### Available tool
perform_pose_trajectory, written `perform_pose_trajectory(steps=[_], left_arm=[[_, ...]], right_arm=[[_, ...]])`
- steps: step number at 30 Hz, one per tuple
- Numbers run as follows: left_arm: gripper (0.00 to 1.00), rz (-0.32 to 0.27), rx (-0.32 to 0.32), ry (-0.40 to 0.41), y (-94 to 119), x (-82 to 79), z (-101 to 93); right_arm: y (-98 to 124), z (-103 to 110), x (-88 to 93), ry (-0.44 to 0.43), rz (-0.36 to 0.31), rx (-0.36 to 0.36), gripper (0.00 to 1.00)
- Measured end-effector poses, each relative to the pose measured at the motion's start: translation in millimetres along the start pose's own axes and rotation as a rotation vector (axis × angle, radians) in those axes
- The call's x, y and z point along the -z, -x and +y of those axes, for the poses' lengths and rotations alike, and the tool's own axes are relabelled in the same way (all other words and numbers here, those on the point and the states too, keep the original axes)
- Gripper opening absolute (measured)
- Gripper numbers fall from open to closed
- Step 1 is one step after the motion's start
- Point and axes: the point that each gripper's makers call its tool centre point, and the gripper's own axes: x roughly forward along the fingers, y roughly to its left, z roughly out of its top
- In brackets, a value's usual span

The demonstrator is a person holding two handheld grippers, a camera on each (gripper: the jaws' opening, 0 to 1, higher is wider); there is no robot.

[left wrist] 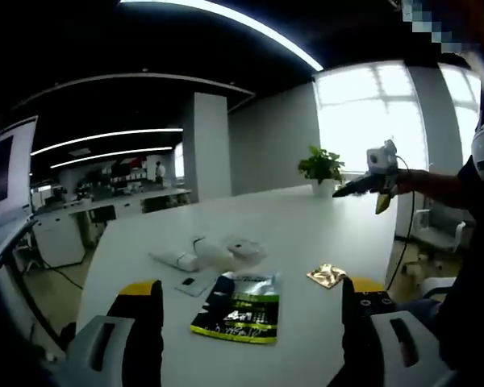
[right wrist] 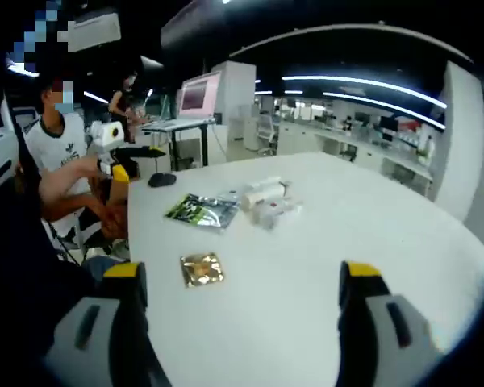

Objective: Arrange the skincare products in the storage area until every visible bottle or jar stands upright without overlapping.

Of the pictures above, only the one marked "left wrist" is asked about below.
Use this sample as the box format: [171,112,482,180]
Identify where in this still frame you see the potted green plant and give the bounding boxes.
[298,145,346,198]

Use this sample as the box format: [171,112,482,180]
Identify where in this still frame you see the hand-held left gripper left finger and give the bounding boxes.
[66,279,165,387]

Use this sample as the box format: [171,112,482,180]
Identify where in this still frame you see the person in dark clothes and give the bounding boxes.
[439,156,484,364]

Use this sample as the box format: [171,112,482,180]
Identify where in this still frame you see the wide bright window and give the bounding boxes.
[314,62,428,185]

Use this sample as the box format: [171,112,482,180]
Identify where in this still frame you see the long ceiling light strip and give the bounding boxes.
[119,0,323,69]

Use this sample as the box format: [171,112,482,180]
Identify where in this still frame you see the clear skincare sachet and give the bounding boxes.
[173,270,219,298]

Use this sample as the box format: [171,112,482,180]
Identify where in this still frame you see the gold foil skincare sachet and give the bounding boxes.
[306,264,347,290]

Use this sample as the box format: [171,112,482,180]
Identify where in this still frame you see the white skincare tube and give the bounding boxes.
[148,250,201,272]

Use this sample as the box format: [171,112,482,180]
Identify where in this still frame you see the person's jeans legs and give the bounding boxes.
[394,298,444,327]

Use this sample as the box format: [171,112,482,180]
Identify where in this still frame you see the white office chair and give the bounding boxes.
[411,209,467,255]

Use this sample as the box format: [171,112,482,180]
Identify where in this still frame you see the long white office counter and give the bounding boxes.
[31,187,193,227]

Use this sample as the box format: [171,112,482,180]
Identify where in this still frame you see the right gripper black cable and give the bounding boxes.
[385,155,416,289]

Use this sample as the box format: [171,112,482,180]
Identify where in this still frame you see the green black skincare sachet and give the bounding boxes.
[190,270,282,346]

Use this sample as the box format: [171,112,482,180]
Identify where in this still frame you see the white tube with red cap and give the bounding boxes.
[191,236,236,270]

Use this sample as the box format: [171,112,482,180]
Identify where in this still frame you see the large display screen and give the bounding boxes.
[0,116,40,239]

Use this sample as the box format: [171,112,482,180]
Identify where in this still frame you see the white chair armrest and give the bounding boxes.
[421,276,457,299]

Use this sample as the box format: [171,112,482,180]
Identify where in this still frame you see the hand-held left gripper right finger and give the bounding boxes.
[340,276,459,387]

